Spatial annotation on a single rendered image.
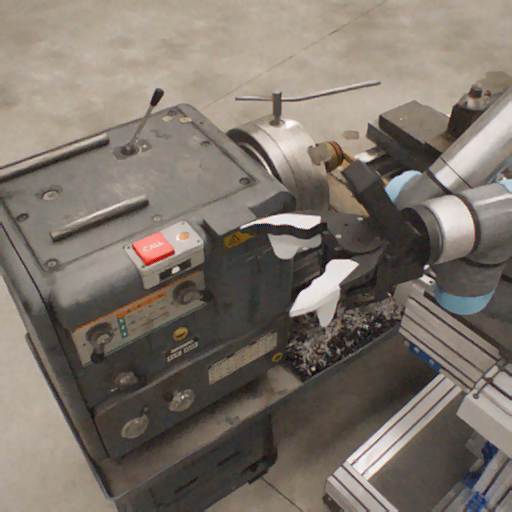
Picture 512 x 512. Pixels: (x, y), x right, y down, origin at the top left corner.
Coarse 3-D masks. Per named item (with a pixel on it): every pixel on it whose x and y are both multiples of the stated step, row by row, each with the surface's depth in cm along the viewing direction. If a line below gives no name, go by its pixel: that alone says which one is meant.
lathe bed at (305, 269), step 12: (492, 96) 221; (372, 156) 194; (384, 156) 196; (384, 168) 191; (396, 168) 194; (408, 168) 196; (300, 252) 164; (312, 252) 167; (300, 264) 164; (312, 264) 161; (300, 276) 160; (312, 276) 161; (300, 288) 164
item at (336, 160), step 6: (318, 144) 155; (330, 144) 157; (336, 144) 157; (330, 150) 155; (336, 150) 156; (342, 150) 157; (336, 156) 156; (342, 156) 157; (330, 162) 155; (336, 162) 156; (342, 162) 159; (330, 168) 156
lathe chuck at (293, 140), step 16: (272, 128) 140; (288, 128) 140; (288, 144) 138; (304, 144) 139; (288, 160) 136; (304, 160) 138; (304, 176) 138; (320, 176) 140; (304, 192) 138; (320, 192) 141; (304, 208) 140; (320, 208) 144
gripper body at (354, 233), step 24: (336, 216) 67; (360, 216) 66; (408, 216) 68; (336, 240) 63; (360, 240) 63; (384, 240) 63; (432, 240) 65; (384, 264) 64; (408, 264) 68; (360, 288) 66; (384, 288) 66
